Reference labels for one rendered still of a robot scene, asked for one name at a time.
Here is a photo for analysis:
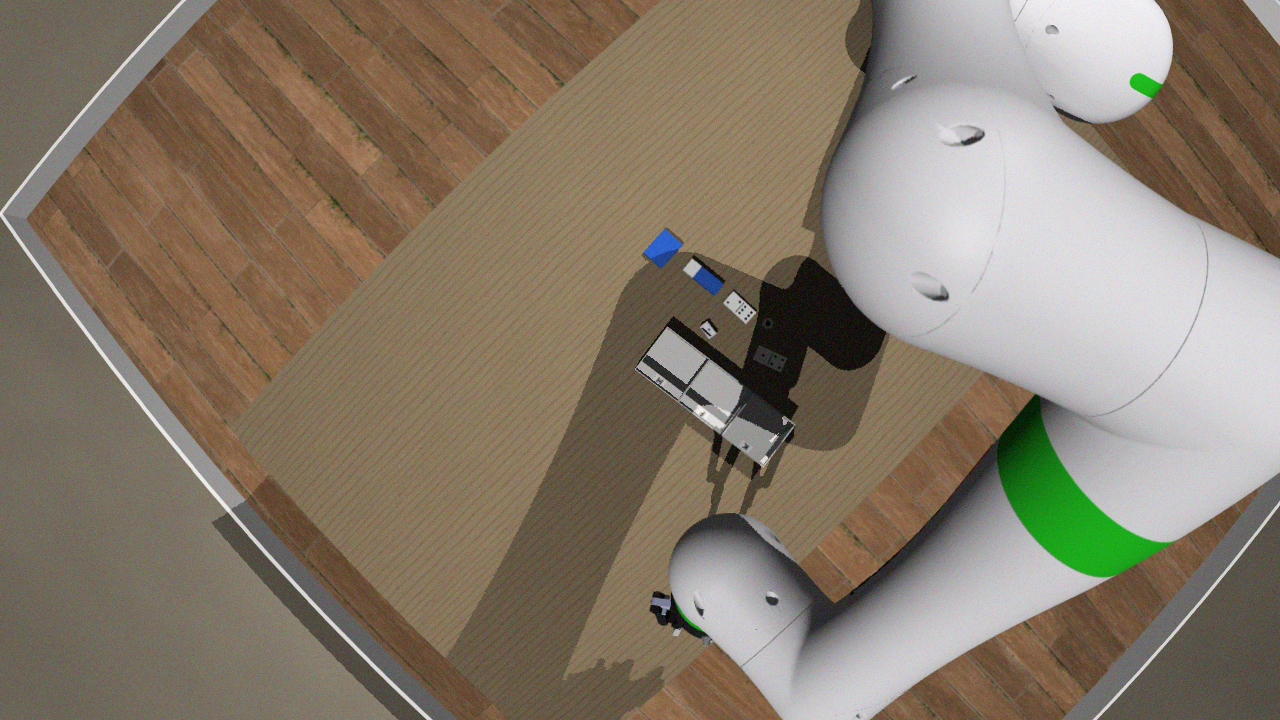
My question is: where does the white domino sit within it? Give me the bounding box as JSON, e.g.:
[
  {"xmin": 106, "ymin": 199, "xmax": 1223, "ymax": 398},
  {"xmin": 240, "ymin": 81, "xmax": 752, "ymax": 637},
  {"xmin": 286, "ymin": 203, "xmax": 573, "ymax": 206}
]
[
  {"xmin": 723, "ymin": 292, "xmax": 755, "ymax": 324},
  {"xmin": 753, "ymin": 345, "xmax": 787, "ymax": 372}
]

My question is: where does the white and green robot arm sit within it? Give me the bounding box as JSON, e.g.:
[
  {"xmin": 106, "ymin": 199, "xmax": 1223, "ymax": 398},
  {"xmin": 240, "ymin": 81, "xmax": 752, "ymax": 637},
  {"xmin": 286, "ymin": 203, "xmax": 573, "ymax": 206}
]
[{"xmin": 669, "ymin": 0, "xmax": 1280, "ymax": 720}]

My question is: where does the white three-compartment bin rack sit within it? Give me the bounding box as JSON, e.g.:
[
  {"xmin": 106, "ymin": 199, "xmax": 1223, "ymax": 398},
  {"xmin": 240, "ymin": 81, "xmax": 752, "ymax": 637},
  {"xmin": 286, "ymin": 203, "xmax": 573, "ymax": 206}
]
[{"xmin": 635, "ymin": 329, "xmax": 795, "ymax": 468}]

